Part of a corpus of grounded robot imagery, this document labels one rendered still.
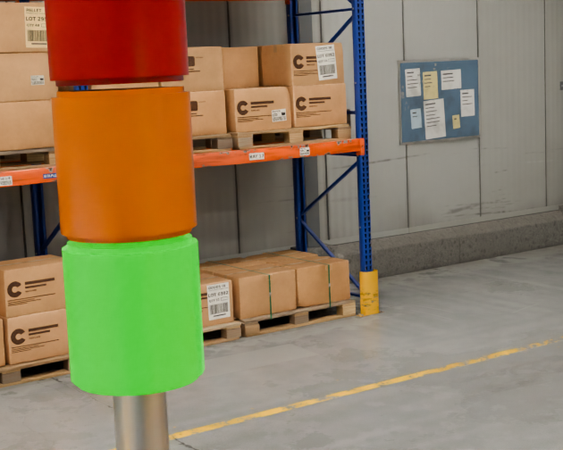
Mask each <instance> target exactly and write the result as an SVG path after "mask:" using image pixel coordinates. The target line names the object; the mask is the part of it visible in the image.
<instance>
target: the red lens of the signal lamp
mask: <svg viewBox="0 0 563 450"><path fill-rule="evenodd" d="M44 2H45V15H46V40H47V52H48V65H49V78H50V81H54V80H55V84H56V86H57V87H64V86H89V85H111V84H131V83H150V82H168V81H183V80H184V78H183V75H189V58H188V41H187V24H186V8H185V0H44Z"/></svg>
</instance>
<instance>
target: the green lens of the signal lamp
mask: <svg viewBox="0 0 563 450"><path fill-rule="evenodd" d="M62 255H63V279H64V292H65V304H66V317H67V329H68V342H69V356H70V368H71V382H72V383H73V384H74V385H76V386H77V387H79V388H80V389H81V390H83V391H86V392H89V393H92V394H98V395H102V396H141V395H150V394H156V393H161V392H166V391H170V390H174V389H177V388H182V387H184V386H187V385H188V384H191V383H192V382H194V381H195V380H196V379H197V378H198V376H200V375H201V374H203V372H204V370H205V358H204V342H203V325H202V308H201V291H200V275H199V258H198V241H197V239H196V238H194V237H192V235H191V234H190V233H188V234H185V235H183V236H178V237H172V238H166V239H160V240H153V241H145V242H134V243H117V244H91V243H80V242H74V241H68V242H67V245H66V246H64V247H62Z"/></svg>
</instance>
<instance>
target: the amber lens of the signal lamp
mask: <svg viewBox="0 0 563 450"><path fill-rule="evenodd" d="M51 103H52V115H53V128H54V142H55V166H56V178H57V191H58V204H59V216H60V229H61V234H62V235H64V236H66V237H67V239H68V240H70V241H74V242H80V243H91V244H117V243H134V242H145V241H153V240H160V239H166V238H175V237H178V236H183V235H185V234H188V233H190V232H191V231H192V228H195V227H196V226H197V208H196V191H195V175H194V158H193V141H192V125H191V108H190V91H184V86H173V87H125V88H105V89H88V90H72V91H59V92H56V97H51Z"/></svg>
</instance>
